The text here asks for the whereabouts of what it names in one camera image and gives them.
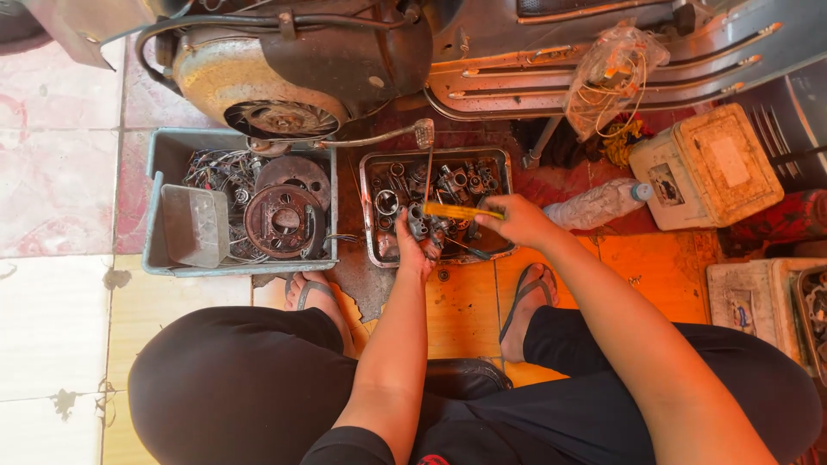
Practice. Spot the person's left hand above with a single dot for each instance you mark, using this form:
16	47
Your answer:
411	248

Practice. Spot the person's right hand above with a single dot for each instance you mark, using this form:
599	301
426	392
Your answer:
524	223

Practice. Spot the grey metal carburetor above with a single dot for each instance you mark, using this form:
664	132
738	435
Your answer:
421	226

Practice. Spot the yellow toothbrush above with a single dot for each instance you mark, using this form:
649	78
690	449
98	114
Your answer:
455	211

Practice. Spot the crumpled plastic water bottle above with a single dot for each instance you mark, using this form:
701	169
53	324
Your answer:
594	203

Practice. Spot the grey right flip-flop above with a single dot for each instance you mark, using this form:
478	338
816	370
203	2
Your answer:
517	300

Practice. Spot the grey flip-flop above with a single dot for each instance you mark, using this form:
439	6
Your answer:
315	289
517	300

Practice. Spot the scooter centre stand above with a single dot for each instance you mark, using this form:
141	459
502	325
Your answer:
539	145

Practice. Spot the person's right foot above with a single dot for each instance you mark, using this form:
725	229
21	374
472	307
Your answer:
526	310

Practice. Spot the person's foot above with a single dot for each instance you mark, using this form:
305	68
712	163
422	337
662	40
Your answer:
526	310
323	307

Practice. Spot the grey left flip-flop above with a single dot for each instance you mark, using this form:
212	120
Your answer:
315	289

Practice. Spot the person's left foot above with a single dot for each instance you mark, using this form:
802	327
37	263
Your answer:
323	307

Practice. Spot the chrome kick starter lever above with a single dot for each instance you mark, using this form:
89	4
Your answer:
381	137

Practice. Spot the yellow rag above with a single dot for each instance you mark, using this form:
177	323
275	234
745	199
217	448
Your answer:
621	143

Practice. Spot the rusty brake drum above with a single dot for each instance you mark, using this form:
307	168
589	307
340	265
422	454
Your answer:
284	223

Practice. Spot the rusty round backing plate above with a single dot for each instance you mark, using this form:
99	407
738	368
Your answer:
294	171

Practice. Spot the black stool seat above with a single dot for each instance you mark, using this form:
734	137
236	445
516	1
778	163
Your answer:
468	378

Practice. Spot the grey scooter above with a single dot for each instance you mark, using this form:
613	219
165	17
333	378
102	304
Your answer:
491	71

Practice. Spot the dirty white tin box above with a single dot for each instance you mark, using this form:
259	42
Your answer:
753	303
711	165

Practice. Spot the person's black trousers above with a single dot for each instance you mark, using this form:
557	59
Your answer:
245	387

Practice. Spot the small grey plastic tub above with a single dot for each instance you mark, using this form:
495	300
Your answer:
194	226

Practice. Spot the dirty scooter engine fan cover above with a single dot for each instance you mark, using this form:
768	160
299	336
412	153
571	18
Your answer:
258	84

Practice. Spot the grey plastic crate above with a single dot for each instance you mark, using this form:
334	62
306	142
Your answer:
155	213

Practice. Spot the red patterned cloth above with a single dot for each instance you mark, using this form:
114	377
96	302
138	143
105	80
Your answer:
785	223

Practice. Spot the metal tray of parts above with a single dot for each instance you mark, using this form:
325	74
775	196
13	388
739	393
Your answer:
815	316

